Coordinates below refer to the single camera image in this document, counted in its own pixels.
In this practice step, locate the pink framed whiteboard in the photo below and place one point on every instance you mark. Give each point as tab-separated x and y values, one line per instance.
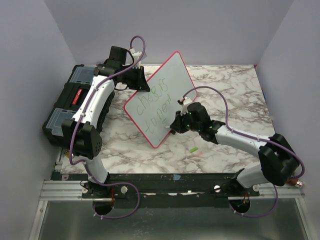
152	111

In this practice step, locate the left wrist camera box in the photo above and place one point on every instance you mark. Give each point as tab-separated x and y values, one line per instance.
136	55

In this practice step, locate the green marker cap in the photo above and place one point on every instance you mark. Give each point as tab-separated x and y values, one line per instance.
193	149

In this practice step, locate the black toolbox with clear lids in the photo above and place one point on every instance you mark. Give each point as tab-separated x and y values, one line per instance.
65	107

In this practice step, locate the brown cable connector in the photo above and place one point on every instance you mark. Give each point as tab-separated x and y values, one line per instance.
295	182

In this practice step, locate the aluminium extrusion rail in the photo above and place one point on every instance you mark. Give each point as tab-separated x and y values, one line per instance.
61	191

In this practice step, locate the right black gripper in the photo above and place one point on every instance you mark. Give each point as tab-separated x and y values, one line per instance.
177	124

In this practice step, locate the blue tape piece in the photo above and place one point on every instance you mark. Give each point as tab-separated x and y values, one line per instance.
176	177

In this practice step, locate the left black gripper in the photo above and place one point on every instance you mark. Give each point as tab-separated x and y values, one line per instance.
140	83

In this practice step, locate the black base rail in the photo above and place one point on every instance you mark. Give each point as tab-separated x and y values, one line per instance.
159	190

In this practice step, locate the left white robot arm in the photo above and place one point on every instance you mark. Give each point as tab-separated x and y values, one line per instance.
121	59

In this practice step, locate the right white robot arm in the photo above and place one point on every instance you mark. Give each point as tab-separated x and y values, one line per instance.
276	161

